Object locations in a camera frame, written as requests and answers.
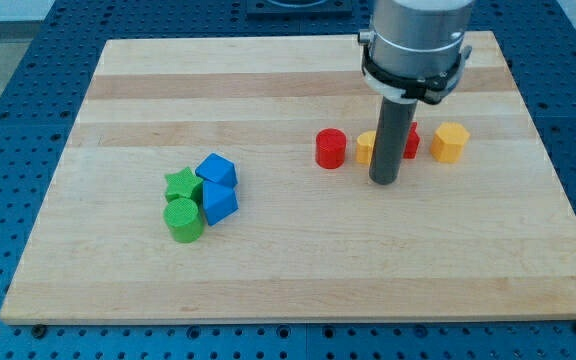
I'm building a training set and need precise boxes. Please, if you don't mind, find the red star block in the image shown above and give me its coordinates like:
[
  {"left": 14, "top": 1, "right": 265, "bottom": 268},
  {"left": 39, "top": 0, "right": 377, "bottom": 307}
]
[{"left": 403, "top": 121, "right": 420, "bottom": 159}]

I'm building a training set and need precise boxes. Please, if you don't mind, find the yellow hexagon block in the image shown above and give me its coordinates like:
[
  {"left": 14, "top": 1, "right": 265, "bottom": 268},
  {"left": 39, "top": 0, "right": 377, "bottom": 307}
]
[{"left": 430, "top": 122, "right": 470, "bottom": 163}]

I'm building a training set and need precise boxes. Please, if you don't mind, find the upper blue cube block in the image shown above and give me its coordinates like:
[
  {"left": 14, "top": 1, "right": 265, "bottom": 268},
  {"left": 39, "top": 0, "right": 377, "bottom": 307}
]
[{"left": 195, "top": 153, "right": 238, "bottom": 188}]

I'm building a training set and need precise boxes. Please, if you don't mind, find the green star block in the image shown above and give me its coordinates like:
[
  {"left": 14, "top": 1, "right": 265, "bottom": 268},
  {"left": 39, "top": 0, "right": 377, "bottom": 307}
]
[{"left": 164, "top": 167, "right": 203, "bottom": 203}]

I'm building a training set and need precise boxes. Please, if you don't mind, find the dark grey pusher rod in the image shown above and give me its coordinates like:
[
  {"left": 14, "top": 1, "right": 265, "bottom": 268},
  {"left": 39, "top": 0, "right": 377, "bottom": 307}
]
[{"left": 369, "top": 98, "right": 417, "bottom": 185}]

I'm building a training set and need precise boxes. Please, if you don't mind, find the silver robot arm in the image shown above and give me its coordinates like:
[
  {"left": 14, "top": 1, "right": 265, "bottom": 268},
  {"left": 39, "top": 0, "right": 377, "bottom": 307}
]
[{"left": 358, "top": 0, "right": 475, "bottom": 78}]

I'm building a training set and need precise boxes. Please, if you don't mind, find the green cylinder block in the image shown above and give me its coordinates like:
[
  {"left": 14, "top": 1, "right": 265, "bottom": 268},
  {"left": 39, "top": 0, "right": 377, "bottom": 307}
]
[{"left": 163, "top": 198, "right": 204, "bottom": 243}]

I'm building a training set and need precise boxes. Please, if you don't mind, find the red cylinder block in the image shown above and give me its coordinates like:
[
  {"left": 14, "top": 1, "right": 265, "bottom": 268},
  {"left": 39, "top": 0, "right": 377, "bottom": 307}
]
[{"left": 315, "top": 128, "right": 347, "bottom": 169}]

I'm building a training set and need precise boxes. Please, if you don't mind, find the wooden board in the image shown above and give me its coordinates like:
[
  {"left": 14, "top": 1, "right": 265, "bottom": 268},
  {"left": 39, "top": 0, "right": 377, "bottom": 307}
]
[{"left": 0, "top": 31, "right": 576, "bottom": 325}]

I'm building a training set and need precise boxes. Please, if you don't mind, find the lower blue triangle block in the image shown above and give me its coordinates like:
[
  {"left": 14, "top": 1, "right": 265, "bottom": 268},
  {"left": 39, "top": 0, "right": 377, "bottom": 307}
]
[{"left": 202, "top": 180, "right": 239, "bottom": 226}]

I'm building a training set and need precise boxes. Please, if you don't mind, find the yellow block behind rod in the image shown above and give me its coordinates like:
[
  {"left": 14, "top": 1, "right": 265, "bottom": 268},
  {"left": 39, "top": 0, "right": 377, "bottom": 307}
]
[{"left": 355, "top": 130, "right": 376, "bottom": 164}]

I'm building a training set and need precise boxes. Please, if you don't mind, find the black and white clamp ring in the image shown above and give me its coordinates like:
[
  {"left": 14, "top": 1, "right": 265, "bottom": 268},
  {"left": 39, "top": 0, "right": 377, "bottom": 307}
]
[{"left": 360, "top": 44, "right": 473, "bottom": 106}]

